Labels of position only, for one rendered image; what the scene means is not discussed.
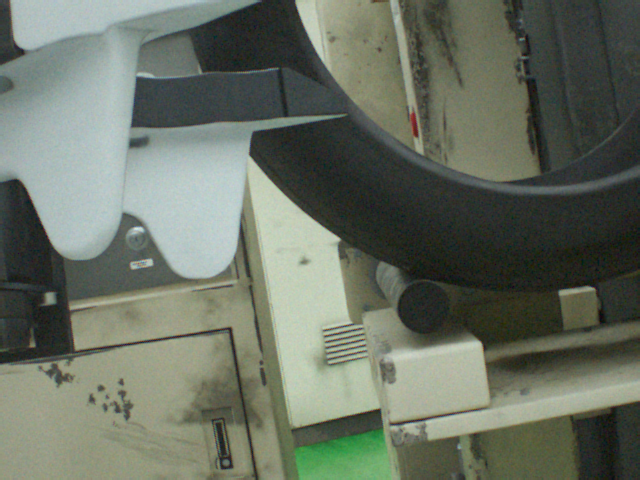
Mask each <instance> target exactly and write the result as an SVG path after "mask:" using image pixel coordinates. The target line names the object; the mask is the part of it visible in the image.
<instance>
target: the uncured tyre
mask: <svg viewBox="0 0 640 480"><path fill-rule="evenodd" d="M189 33H190V37H191V40H192V44H193V47H194V50H195V53H196V56H197V59H198V62H199V65H200V67H201V70H202V72H203V74H206V73H207V72H252V71H262V70H269V69H279V68H289V69H291V70H293V71H295V72H297V73H299V74H301V75H303V76H305V77H307V78H308V79H310V80H312V81H314V82H316V83H318V84H320V85H322V86H325V87H327V88H329V89H331V90H333V91H335V92H337V93H339V94H341V95H343V96H345V97H346V98H347V104H348V110H349V113H348V114H347V115H346V116H344V117H340V118H334V119H328V120H321V121H315V122H310V123H304V124H298V125H291V126H285V127H278V128H272V129H265V130H257V131H253V132H252V135H251V139H250V146H249V156H250V157H251V159H252V160H253V161H254V162H255V164H256V165H257V166H258V167H259V168H260V170H261V171H262V172H263V173H264V174H265V175H267V176H268V178H269V179H270V181H271V182H272V183H273V184H274V185H275V186H276V187H277V188H278V189H279V190H280V191H281V192H282V193H283V194H284V195H285V196H286V197H287V198H288V199H289V200H290V201H291V202H293V203H294V204H296V205H297V206H298V207H299V209H300V210H302V211H303V212H304V213H305V214H306V215H308V216H309V217H310V218H311V219H313V220H314V221H315V222H317V223H318V224H319V225H321V226H323V227H324V228H326V229H327V230H329V231H330V232H332V233H333V234H335V236H336V237H338V238H339V239H341V240H343V241H344V242H346V243H347V244H350V245H352V246H354V247H355V248H357V249H359V250H361V251H363V252H364V253H366V254H368V255H370V256H372V257H374V258H376V259H379V260H382V261H384V263H386V264H388V265H391V266H393V267H394V266H395V265H396V264H397V263H400V264H403V265H405V266H408V267H410V268H414V269H417V270H420V271H423V272H426V273H429V274H433V275H436V276H440V277H443V278H442V279H441V280H440V281H439V282H443V283H447V284H451V285H456V286H461V287H468V288H474V289H481V290H489V291H501V292H548V291H552V290H559V289H568V288H575V287H580V286H586V285H591V284H595V283H600V282H604V281H607V280H611V279H614V278H618V277H621V276H624V275H626V274H629V273H632V272H635V271H638V270H640V102H639V103H638V104H637V106H636V107H635V108H634V111H633V112H632V113H631V115H630V116H628V117H627V118H626V119H625V120H624V121H623V124H622V125H621V126H620V127H619V128H618V129H617V130H615V131H614V132H613V133H612V134H611V135H610V137H609V138H607V139H606V140H605V141H604V142H602V143H601V144H600V145H598V146H597V147H596V148H594V149H593V150H592V151H591V152H589V153H587V154H586V155H584V156H582V157H581V158H579V159H577V160H575V161H573V162H571V163H570V164H568V165H566V166H565V165H564V166H562V167H559V168H557V169H554V170H551V171H548V172H545V173H542V174H539V175H535V176H531V177H528V178H523V179H517V180H510V181H498V182H496V181H491V180H486V179H482V178H478V177H475V176H471V175H467V174H464V173H461V172H458V171H455V170H452V169H450V167H447V166H445V165H442V164H440V163H438V162H436V161H433V160H431V159H429V158H427V157H425V156H423V155H422V154H420V153H417V152H415V151H413V150H412V149H410V148H408V147H407V146H405V145H404V144H402V142H401V141H399V140H398V139H396V138H395V137H393V136H392V135H391V134H389V133H388V132H387V131H384V130H383V129H382V128H381V127H379V126H378V125H377V124H376V123H375V122H374V121H372V120H371V119H370V118H369V117H368V116H367V115H366V114H365V113H364V112H363V111H362V109H361V108H360V107H359V106H358V105H357V104H355V103H354V102H353V101H352V100H351V99H350V97H349V96H348V95H347V94H346V93H345V92H344V90H343V89H342V88H341V87H340V85H339V84H338V83H337V81H336V80H335V79H334V77H333V76H332V74H331V73H330V72H329V70H328V69H327V67H326V65H325V64H323V62H322V61H321V59H320V57H319V55H318V54H317V52H316V50H315V48H314V46H313V44H312V42H311V40H310V38H309V36H308V34H307V32H306V29H305V27H304V24H303V22H302V19H301V17H300V14H299V11H298V8H297V5H296V2H295V0H266V1H264V2H261V3H258V4H255V5H253V6H251V7H248V8H245V9H242V10H240V11H238V12H235V13H233V14H230V15H227V16H225V17H222V18H220V19H218V20H217V21H214V22H211V23H208V24H206V25H199V26H197V27H194V28H189Z"/></svg>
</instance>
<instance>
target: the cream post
mask: <svg viewBox="0 0 640 480"><path fill-rule="evenodd" d="M397 4H398V9H399V16H400V19H399V21H398V22H397V24H396V26H395V27H396V33H397V39H398V46H399V54H400V60H401V67H402V73H403V74H404V79H405V86H406V93H407V99H408V106H409V112H410V114H411V112H415V115H416V121H417V127H418V135H419V137H414V136H413V137H414V144H415V151H416V152H417V153H420V154H422V155H423V156H425V157H427V158H429V159H431V160H433V161H436V162H438V163H440V164H442V165H445V166H447V167H450V169H452V170H455V171H458V172H461V173H464V174H467V175H471V176H475V177H478V178H482V179H486V180H491V181H496V182H498V181H510V180H517V179H523V178H528V177H531V176H535V175H539V174H541V173H540V166H539V160H538V153H537V147H536V140H535V134H534V127H533V121H532V113H531V107H530V104H529V100H528V94H527V87H526V81H525V74H524V68H523V61H522V55H521V52H520V48H519V42H518V35H517V30H516V23H515V17H514V10H513V9H512V4H511V0H397ZM450 312H451V313H452V314H453V315H454V316H455V317H456V318H457V319H458V320H459V321H460V322H461V323H462V324H463V325H464V326H465V327H466V328H467V329H468V330H469V331H470V332H471V333H472V334H473V335H474V336H475V337H476V338H477V339H478V340H479V341H480V342H481V344H482V345H486V344H492V343H498V342H504V341H510V340H516V339H523V338H524V337H529V336H535V335H541V334H547V333H553V332H559V331H563V319H562V312H561V306H560V299H559V292H558V290H556V291H554V292H550V293H544V294H538V295H532V296H527V297H521V298H514V299H508V300H502V301H496V302H490V303H484V304H478V305H471V307H464V308H458V309H452V310H450ZM576 432H577V428H576V422H575V415H574V414H570V415H567V416H564V417H559V418H553V419H546V420H540V421H534V422H528V423H527V424H522V425H516V426H510V427H504V428H498V429H492V430H486V431H482V432H480V433H474V434H468V435H462V436H460V438H459V440H460V447H458V450H459V451H461V452H462V458H463V464H464V470H465V476H466V480H583V479H582V473H581V466H580V460H579V457H580V453H579V447H578V441H577V435H576Z"/></svg>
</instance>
